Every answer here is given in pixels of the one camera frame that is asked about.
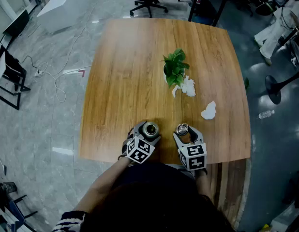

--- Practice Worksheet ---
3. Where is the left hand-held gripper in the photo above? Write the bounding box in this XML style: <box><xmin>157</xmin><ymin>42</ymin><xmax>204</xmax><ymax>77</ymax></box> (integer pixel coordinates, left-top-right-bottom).
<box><xmin>122</xmin><ymin>120</ymin><xmax>162</xmax><ymax>165</ymax></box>

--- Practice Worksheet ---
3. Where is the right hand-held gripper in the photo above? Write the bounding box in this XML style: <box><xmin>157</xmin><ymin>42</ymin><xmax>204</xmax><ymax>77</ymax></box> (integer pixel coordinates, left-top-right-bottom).
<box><xmin>173</xmin><ymin>126</ymin><xmax>208</xmax><ymax>172</ymax></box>

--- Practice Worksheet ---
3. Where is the person's left hand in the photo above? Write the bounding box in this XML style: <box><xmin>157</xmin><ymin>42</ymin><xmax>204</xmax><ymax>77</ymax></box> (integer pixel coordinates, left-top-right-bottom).
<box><xmin>121</xmin><ymin>135</ymin><xmax>130</xmax><ymax>157</ymax></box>

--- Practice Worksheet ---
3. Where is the clear plastic bottle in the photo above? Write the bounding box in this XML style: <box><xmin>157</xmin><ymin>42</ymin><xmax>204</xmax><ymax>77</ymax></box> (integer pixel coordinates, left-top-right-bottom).
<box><xmin>258</xmin><ymin>110</ymin><xmax>275</xmax><ymax>119</ymax></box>

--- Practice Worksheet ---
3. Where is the striped black and white sleeve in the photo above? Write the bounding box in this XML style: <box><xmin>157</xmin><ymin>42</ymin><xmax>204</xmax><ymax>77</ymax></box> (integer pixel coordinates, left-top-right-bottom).
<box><xmin>51</xmin><ymin>211</ymin><xmax>86</xmax><ymax>232</ymax></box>

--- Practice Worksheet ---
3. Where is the white table with black frame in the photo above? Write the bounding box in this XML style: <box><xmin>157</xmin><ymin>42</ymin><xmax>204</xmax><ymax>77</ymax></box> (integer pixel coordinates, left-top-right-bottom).
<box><xmin>0</xmin><ymin>44</ymin><xmax>31</xmax><ymax>111</ymax></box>

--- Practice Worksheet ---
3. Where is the person's black top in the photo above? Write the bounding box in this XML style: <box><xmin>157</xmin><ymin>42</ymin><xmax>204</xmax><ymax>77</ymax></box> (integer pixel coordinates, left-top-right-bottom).
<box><xmin>115</xmin><ymin>162</ymin><xmax>196</xmax><ymax>193</ymax></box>

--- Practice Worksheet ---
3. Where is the small metal bottle cap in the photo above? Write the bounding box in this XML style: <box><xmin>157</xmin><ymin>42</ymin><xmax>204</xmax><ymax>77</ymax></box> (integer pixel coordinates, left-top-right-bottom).
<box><xmin>176</xmin><ymin>123</ymin><xmax>189</xmax><ymax>135</ymax></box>

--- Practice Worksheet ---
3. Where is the green plant in white pot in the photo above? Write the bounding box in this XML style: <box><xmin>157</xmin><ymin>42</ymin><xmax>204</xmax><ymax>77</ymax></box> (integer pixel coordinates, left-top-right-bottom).
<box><xmin>160</xmin><ymin>48</ymin><xmax>190</xmax><ymax>89</ymax></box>

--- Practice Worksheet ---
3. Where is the white cabinet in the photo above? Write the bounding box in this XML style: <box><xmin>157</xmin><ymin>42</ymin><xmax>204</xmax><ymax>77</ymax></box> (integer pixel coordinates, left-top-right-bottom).
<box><xmin>37</xmin><ymin>0</ymin><xmax>94</xmax><ymax>32</ymax></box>

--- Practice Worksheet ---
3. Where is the white cable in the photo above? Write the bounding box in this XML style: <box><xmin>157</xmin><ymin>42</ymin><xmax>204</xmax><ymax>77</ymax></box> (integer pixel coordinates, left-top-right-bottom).
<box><xmin>34</xmin><ymin>0</ymin><xmax>97</xmax><ymax>103</ymax></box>

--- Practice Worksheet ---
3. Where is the metal cylindrical bottle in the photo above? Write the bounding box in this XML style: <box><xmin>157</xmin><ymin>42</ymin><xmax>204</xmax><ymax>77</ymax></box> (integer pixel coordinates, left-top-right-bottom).
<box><xmin>141</xmin><ymin>121</ymin><xmax>161</xmax><ymax>141</ymax></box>

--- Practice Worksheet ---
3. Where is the person's left forearm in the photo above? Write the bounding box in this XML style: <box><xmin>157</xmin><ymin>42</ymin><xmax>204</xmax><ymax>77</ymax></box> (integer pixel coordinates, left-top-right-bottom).
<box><xmin>72</xmin><ymin>156</ymin><xmax>131</xmax><ymax>214</ymax></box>

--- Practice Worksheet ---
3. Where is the black desk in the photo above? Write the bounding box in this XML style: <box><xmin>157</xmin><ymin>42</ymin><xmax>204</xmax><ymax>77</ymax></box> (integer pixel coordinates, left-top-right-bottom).
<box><xmin>178</xmin><ymin>0</ymin><xmax>237</xmax><ymax>28</ymax></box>

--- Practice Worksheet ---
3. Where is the large crumpled white tissue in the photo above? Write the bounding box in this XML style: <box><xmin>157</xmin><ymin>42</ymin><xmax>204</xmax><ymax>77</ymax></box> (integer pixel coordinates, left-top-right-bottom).
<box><xmin>182</xmin><ymin>75</ymin><xmax>196</xmax><ymax>97</ymax></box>

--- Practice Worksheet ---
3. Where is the black fan stand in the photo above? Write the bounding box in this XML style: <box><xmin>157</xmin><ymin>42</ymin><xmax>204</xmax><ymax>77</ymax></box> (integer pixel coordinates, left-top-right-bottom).
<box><xmin>265</xmin><ymin>70</ymin><xmax>299</xmax><ymax>105</ymax></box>

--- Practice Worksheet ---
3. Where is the person's right forearm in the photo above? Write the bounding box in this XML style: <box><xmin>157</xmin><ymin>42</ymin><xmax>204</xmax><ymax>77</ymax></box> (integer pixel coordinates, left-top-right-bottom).
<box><xmin>193</xmin><ymin>170</ymin><xmax>217</xmax><ymax>206</ymax></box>

